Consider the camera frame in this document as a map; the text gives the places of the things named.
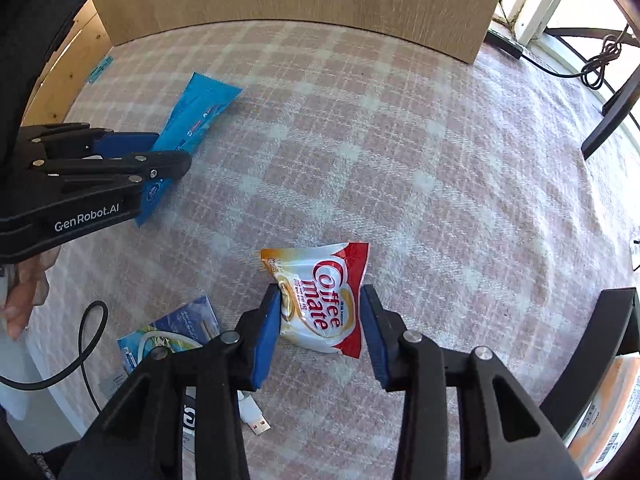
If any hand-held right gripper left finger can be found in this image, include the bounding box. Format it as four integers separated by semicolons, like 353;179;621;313
59;284;282;480

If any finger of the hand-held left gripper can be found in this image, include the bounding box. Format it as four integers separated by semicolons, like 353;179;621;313
21;122;161;162
22;149;194;197

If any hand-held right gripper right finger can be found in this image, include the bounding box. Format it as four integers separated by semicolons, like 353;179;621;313
359;285;586;480

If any white and red creamer sachet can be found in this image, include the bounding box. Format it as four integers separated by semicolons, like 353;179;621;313
259;241;371;359

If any blue snack packet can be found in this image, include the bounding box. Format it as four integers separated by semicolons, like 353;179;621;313
134;72;243;227

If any person's left hand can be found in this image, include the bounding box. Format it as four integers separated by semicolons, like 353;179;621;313
0;250;52;342

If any small blue label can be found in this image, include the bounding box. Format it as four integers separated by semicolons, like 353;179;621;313
87;56;115;85

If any light blue printed packet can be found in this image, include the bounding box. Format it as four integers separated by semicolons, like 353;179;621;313
117;294;221;376

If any wooden side shelf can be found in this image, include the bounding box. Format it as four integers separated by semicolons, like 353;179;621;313
22;0;118;126

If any black and white packet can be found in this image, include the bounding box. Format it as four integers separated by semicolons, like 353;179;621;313
179;389;202;453

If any white cloth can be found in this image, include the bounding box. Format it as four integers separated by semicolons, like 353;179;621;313
0;327;43;422

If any pink checked tablecloth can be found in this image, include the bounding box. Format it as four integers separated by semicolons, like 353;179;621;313
22;19;640;480

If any orange and white cardboard box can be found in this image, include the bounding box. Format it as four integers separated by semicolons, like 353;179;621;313
567;354;640;478

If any black power adapter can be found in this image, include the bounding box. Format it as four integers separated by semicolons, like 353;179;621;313
486;28;525;60

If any white USB cable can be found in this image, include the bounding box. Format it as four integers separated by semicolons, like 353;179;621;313
237;390;272;437

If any black chair frame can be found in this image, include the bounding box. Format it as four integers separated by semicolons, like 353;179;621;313
539;72;640;443

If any black knotted power cable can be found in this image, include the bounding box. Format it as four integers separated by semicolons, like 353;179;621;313
517;22;635;92

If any white window frame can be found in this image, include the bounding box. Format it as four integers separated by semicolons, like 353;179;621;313
492;0;593;46

